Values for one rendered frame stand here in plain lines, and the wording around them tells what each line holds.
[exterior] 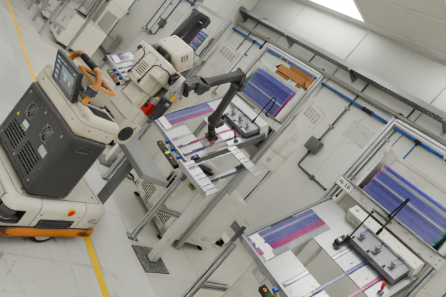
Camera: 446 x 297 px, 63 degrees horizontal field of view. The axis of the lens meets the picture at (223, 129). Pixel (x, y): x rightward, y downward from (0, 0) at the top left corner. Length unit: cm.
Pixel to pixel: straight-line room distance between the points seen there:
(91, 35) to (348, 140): 482
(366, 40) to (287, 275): 348
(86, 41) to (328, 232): 574
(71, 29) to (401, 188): 591
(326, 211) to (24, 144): 184
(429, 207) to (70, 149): 197
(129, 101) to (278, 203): 269
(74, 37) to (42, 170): 518
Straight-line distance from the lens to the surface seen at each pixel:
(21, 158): 220
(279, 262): 221
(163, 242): 282
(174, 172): 327
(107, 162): 381
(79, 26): 706
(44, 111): 215
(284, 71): 367
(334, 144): 444
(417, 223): 240
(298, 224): 240
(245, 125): 302
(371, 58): 483
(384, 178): 250
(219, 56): 425
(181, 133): 304
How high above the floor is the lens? 136
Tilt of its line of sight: 6 degrees down
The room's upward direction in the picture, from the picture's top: 40 degrees clockwise
